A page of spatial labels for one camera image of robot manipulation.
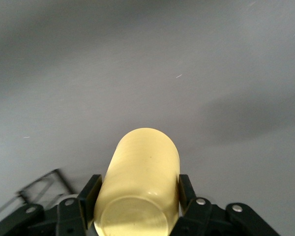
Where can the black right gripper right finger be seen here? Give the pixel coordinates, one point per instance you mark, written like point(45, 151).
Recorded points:
point(201, 216)

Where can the yellow plastic cup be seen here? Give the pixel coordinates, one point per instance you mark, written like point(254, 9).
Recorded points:
point(142, 172)

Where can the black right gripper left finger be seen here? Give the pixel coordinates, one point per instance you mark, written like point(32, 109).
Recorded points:
point(71, 214)

